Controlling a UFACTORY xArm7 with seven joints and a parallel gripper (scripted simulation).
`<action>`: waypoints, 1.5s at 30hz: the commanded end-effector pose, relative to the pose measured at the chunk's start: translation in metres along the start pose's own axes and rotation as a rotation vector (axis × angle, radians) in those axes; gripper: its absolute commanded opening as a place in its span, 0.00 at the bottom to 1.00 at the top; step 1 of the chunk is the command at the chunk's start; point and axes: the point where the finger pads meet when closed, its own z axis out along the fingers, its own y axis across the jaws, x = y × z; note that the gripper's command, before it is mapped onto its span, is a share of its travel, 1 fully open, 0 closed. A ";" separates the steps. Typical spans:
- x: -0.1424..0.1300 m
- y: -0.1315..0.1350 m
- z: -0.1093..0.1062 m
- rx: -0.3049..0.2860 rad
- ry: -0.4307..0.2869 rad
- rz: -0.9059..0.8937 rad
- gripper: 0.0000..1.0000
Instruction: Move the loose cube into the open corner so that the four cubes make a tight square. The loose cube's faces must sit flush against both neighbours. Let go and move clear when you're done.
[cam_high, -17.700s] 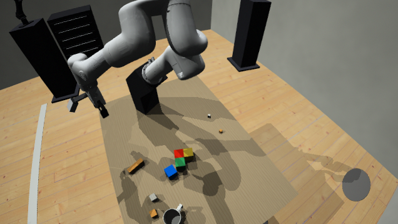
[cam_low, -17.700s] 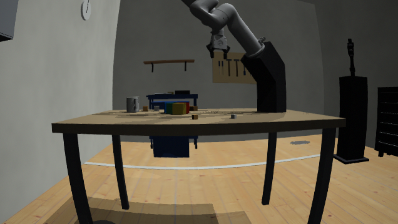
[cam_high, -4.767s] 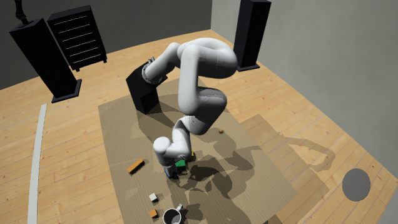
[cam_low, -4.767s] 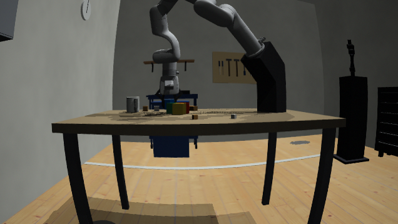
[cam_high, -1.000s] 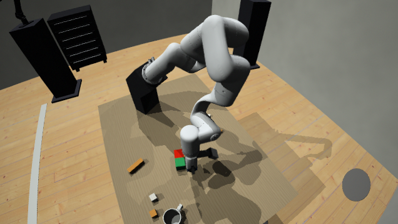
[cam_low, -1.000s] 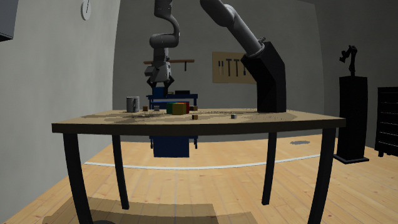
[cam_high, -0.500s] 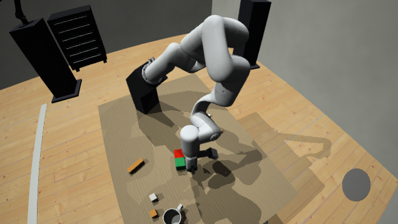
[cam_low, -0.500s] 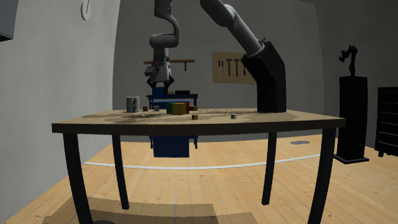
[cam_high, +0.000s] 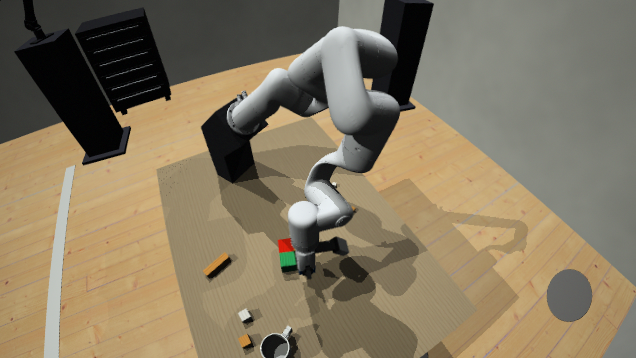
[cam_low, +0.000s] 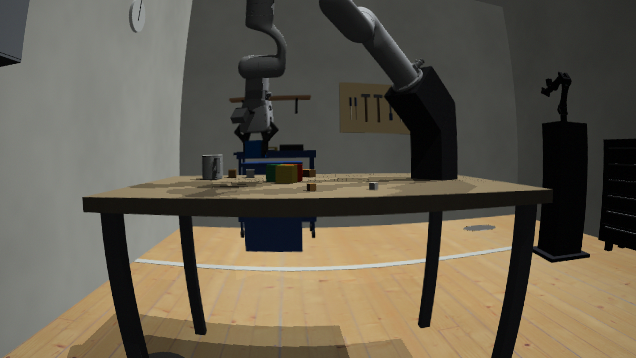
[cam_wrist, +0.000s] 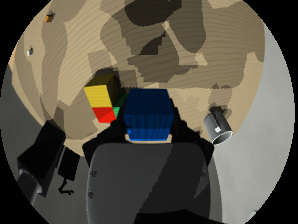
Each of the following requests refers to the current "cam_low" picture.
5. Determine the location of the red cube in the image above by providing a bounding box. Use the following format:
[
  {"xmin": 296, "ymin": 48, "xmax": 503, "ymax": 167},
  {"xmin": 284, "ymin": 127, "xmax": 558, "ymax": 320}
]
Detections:
[{"xmin": 289, "ymin": 164, "xmax": 303, "ymax": 182}]

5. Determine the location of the green cube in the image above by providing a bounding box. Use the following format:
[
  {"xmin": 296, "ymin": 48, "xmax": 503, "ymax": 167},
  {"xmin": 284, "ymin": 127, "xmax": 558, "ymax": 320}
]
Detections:
[{"xmin": 266, "ymin": 165, "xmax": 275, "ymax": 182}]

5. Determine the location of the yellow cube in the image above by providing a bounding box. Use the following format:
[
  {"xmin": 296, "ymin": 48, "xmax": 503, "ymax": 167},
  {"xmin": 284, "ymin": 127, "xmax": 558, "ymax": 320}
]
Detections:
[{"xmin": 275, "ymin": 165, "xmax": 298, "ymax": 183}]

